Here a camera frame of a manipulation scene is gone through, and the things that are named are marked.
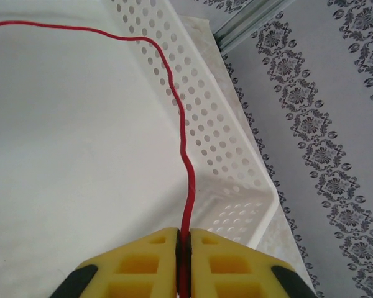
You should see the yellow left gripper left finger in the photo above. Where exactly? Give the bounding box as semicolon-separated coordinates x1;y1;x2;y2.
51;227;179;298

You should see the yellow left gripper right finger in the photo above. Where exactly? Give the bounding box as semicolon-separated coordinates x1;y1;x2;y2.
188;228;316;298

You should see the red wire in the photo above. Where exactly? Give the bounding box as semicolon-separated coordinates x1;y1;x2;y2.
0;20;197;298

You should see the large white perforated basket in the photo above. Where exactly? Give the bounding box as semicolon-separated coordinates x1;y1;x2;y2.
0;0;280;298

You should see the aluminium corner post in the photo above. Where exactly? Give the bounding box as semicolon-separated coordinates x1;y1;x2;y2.
213;0;287;53

